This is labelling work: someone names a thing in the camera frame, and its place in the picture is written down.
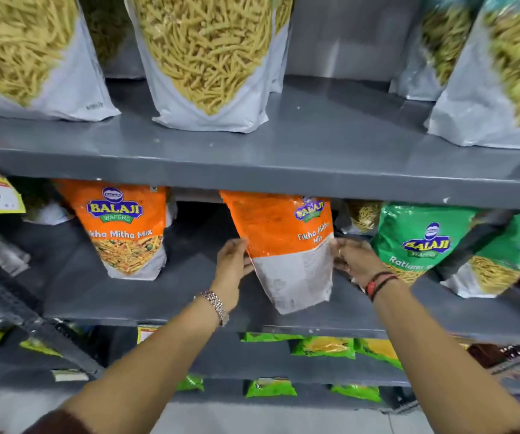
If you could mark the person's right hand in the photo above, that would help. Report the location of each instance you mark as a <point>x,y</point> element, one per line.
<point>359,262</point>

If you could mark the person's left hand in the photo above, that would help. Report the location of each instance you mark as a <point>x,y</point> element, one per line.
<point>228,271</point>

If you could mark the person's left thumb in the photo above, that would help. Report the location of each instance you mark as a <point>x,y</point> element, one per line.
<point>248,265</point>

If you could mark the person's right fingers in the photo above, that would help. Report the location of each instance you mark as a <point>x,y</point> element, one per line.
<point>340,257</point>

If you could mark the orange and white snack packet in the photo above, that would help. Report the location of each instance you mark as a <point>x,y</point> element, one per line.
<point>287,239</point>
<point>122,230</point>

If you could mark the person's right forearm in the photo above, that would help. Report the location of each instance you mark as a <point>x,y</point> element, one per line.
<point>440,357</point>

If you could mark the person's left forearm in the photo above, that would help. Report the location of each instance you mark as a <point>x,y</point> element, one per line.
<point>151,370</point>

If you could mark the clear packet of thin sticks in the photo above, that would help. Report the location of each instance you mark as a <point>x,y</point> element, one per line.
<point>363,216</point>

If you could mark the silver metal wristwatch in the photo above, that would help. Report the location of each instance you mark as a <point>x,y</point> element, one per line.
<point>215,305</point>

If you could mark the green snack packet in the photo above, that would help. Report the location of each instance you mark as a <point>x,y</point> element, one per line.
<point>416,239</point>
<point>499,266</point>

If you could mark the row of green yellow packets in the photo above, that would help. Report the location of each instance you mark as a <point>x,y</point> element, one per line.
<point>323,348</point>

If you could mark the grey metal shelf rack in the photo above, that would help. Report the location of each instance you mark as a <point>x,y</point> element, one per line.
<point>287,169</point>

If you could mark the yellow shelf label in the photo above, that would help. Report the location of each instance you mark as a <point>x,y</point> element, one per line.
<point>146,334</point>

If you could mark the dark brown snack packet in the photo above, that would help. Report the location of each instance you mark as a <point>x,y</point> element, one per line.
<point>504,357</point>

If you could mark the white shelf label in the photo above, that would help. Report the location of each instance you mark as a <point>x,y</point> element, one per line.
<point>70,375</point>

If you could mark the white packet of yellow sticks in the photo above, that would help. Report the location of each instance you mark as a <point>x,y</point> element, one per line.
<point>281,45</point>
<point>205,54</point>
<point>106,27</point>
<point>20,49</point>

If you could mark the clear packet of dark snack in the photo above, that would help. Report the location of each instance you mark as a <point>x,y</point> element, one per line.
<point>41,203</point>

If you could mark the white packet of mixed snack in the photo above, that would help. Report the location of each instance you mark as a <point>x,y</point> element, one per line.
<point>513,72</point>
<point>440,45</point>

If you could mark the dark maroon left sleeve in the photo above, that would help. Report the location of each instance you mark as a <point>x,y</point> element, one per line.
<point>61,423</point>

